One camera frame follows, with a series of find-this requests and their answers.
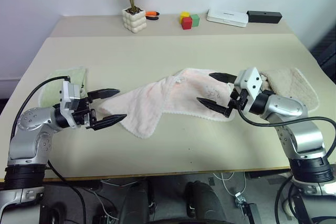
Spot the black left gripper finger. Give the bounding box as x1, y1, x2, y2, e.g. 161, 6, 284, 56
87, 88, 121, 102
91, 114, 128, 131

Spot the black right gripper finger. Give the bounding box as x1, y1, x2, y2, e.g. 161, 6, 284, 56
209, 71, 239, 84
196, 97, 234, 118

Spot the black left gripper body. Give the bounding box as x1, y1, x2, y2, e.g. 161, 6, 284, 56
71, 96, 98, 130

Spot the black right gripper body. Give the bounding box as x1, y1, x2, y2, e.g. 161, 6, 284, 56
226, 87, 250, 112

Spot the green towel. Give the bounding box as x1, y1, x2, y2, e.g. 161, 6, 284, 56
37, 66, 89, 110

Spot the pink towel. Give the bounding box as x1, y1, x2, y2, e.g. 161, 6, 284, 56
100, 67, 237, 140

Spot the beige towel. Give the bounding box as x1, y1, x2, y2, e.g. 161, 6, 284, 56
258, 67, 320, 112

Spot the white flat box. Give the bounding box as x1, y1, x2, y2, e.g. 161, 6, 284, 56
206, 8, 250, 28

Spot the green cube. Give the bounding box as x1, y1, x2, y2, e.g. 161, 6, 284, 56
190, 13, 201, 28

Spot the black rectangular box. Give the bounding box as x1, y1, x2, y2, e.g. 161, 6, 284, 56
246, 10, 283, 25

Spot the green plant in white pot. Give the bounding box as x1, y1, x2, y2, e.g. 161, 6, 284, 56
108, 0, 152, 35

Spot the dark rounded shape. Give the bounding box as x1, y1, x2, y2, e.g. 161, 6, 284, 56
184, 180, 227, 224
118, 179, 151, 224

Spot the orange and black tool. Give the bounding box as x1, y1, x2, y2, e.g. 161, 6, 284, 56
145, 10, 161, 21

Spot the metal clamp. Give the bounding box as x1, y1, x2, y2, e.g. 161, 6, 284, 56
234, 191, 247, 209

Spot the dark chair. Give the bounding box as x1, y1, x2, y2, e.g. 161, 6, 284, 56
310, 28, 336, 83

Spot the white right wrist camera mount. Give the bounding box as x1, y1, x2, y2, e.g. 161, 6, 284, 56
234, 67, 264, 101

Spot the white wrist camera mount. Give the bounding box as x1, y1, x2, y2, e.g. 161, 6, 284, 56
59, 76, 87, 116
234, 67, 264, 101

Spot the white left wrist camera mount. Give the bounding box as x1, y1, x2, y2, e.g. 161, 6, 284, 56
59, 76, 87, 116

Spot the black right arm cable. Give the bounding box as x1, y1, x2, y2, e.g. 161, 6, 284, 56
237, 108, 336, 163

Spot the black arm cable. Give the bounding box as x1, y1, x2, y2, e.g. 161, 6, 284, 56
237, 108, 336, 163
10, 75, 71, 141

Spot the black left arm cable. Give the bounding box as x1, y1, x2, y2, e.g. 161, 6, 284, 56
10, 75, 71, 141

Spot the white thin cable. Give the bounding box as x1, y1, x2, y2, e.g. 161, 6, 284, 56
213, 171, 248, 197

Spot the black floor cable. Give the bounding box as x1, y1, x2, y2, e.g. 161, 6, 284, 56
47, 160, 88, 224

